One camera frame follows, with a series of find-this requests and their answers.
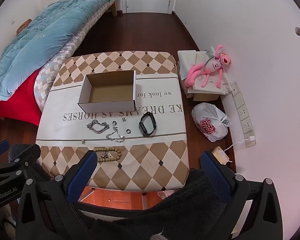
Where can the blue quilt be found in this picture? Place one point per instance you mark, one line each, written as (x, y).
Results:
(45, 40)

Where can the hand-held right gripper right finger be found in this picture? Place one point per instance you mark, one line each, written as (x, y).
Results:
(215, 175)

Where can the dark fuzzy garment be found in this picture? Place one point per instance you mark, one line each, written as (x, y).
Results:
(190, 205)

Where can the black smart band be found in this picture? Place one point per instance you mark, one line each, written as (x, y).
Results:
(142, 128)

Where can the white charger plug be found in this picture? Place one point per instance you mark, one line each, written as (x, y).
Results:
(251, 139)

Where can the brown cardboard box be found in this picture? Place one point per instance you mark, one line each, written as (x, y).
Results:
(206, 97)

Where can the pink plush toy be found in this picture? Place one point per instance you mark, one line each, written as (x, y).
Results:
(212, 67)

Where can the white wall socket strip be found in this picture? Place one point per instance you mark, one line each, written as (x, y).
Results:
(243, 112)

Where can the brown plush toy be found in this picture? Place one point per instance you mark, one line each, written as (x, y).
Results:
(23, 26)

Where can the white cardboard box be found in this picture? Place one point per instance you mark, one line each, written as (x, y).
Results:
(110, 95)

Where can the wooden bed leg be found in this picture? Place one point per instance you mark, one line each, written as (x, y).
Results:
(113, 8)

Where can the white plastic bag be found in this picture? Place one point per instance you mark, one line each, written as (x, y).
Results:
(210, 122)

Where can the red bed sheet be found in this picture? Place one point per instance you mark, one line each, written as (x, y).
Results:
(17, 105)

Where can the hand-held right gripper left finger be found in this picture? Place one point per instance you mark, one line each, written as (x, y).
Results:
(81, 177)

